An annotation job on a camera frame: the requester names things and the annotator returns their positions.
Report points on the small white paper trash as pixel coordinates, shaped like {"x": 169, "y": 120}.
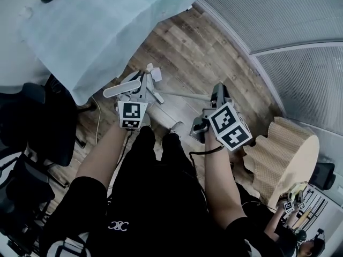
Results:
{"x": 150, "y": 67}

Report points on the large white paper trash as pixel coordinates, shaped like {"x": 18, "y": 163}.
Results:
{"x": 156, "y": 75}

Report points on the person's black shirt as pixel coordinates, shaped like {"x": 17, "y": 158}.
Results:
{"x": 77, "y": 215}

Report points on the person's black trousers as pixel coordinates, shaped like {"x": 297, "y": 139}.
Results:
{"x": 158, "y": 191}

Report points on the person's white left shoe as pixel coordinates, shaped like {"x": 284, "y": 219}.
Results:
{"x": 146, "y": 119}

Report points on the person's white right shoe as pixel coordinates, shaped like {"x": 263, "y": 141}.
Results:
{"x": 177, "y": 127}

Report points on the black office chair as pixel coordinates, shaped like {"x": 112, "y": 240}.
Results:
{"x": 24, "y": 191}
{"x": 40, "y": 122}

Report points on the person's left forearm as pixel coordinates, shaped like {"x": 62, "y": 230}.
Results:
{"x": 99, "y": 157}

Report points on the black chair with headrest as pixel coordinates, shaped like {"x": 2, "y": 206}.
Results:
{"x": 323, "y": 174}

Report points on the person's right forearm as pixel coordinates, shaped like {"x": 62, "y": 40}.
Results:
{"x": 221, "y": 183}

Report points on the beige corrugated round stool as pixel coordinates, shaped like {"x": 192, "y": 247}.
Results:
{"x": 281, "y": 157}

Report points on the wooden floor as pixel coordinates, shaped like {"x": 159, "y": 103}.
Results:
{"x": 193, "y": 49}

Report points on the person's white shoe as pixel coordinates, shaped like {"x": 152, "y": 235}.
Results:
{"x": 146, "y": 119}
{"x": 177, "y": 127}

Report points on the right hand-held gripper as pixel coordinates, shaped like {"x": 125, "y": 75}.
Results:
{"x": 227, "y": 124}

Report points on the white broom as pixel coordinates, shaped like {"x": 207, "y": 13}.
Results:
{"x": 185, "y": 94}

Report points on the pale blue tablecloth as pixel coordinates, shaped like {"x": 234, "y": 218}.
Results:
{"x": 80, "y": 36}

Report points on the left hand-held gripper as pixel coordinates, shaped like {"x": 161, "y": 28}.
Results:
{"x": 131, "y": 111}

